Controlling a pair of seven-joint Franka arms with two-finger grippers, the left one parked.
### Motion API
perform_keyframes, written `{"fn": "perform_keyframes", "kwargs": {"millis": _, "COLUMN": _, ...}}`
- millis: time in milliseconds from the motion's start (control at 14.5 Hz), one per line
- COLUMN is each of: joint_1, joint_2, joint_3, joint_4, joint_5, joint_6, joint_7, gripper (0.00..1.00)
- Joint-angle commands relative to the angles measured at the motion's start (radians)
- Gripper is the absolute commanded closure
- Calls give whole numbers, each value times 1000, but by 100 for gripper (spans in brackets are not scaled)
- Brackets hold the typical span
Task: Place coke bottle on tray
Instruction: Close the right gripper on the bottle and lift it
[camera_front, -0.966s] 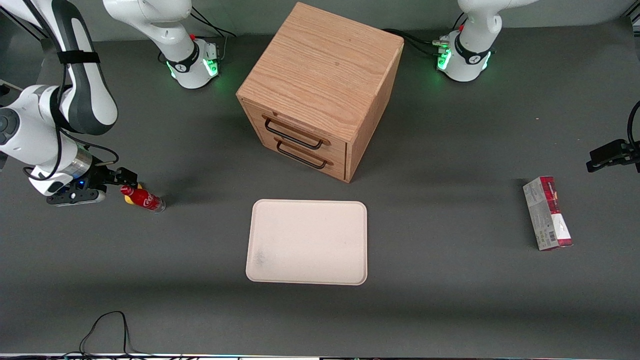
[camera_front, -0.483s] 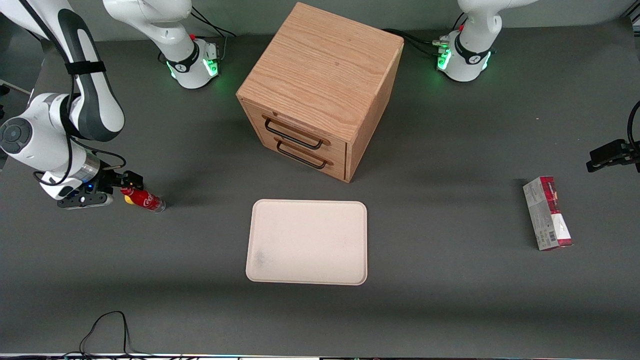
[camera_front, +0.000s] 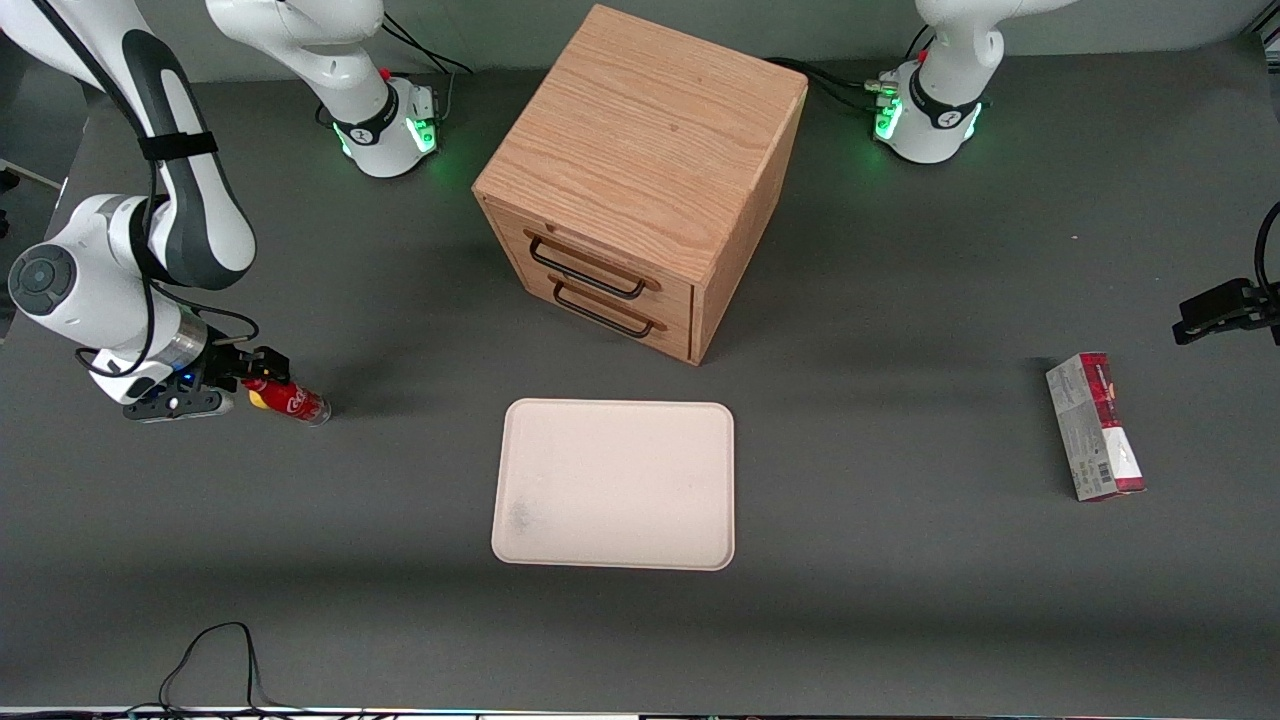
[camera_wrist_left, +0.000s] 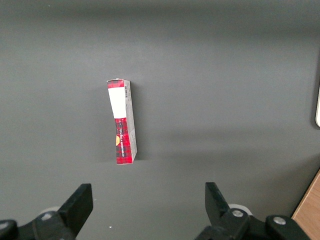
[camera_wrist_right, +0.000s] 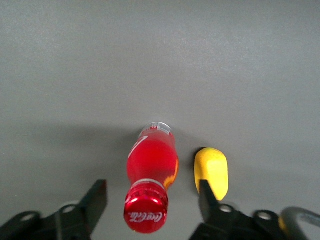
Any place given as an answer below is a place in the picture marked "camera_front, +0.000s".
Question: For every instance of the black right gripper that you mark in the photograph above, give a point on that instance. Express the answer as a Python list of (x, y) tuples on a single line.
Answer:
[(222, 366)]

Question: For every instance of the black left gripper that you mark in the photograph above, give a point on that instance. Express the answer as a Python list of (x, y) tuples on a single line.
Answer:
[(1258, 302)]

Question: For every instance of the red coke bottle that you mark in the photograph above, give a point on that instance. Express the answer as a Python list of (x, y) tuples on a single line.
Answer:
[(295, 403)]

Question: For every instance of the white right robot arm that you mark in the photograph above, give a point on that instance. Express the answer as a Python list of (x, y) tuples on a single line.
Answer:
[(190, 200)]

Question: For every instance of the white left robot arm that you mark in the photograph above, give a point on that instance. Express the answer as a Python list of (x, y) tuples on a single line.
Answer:
[(950, 60)]

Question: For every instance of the cream plastic tray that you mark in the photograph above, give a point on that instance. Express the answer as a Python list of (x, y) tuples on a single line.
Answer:
[(615, 485)]

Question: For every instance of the small yellow round object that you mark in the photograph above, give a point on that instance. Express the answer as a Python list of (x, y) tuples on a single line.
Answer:
[(258, 403)]

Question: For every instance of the grey and red carton box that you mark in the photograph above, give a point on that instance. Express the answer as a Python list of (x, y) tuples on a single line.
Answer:
[(1095, 430)]

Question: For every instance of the wooden drawer front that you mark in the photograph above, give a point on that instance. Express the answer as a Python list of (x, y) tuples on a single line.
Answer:
[(620, 318), (600, 262)]

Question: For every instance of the oak wooden drawer cabinet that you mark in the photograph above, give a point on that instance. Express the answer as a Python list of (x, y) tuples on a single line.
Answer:
[(650, 130)]

